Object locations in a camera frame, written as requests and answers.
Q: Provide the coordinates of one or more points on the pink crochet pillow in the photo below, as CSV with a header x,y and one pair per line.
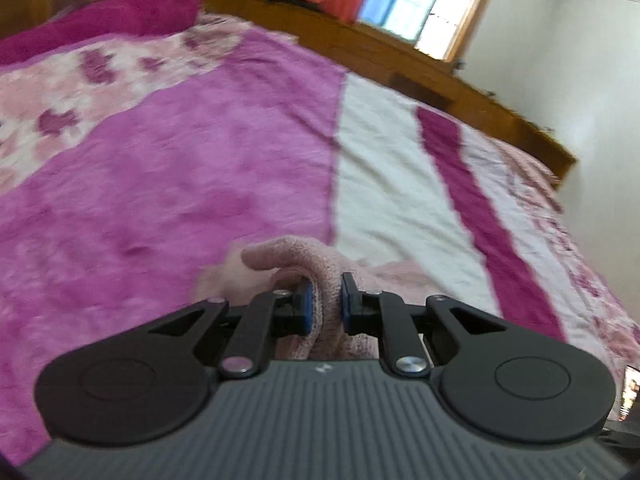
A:
x,y
535,170

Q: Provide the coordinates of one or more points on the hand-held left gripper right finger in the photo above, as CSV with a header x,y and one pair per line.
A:
x,y
346,305

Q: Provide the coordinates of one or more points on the magenta velvet pillow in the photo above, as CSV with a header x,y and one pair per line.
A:
x,y
110,20

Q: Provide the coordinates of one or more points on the wooden framed window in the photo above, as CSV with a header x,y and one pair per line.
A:
x,y
425,5

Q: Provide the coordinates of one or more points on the small dark figurine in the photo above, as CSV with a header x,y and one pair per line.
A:
x,y
457,65

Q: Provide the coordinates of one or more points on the magenta floral bedspread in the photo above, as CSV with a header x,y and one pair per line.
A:
x,y
175,185

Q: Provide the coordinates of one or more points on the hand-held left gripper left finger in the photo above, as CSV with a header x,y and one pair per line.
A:
x,y
306,310

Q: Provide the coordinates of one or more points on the lit phone screen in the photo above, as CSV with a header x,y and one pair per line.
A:
x,y
631,392

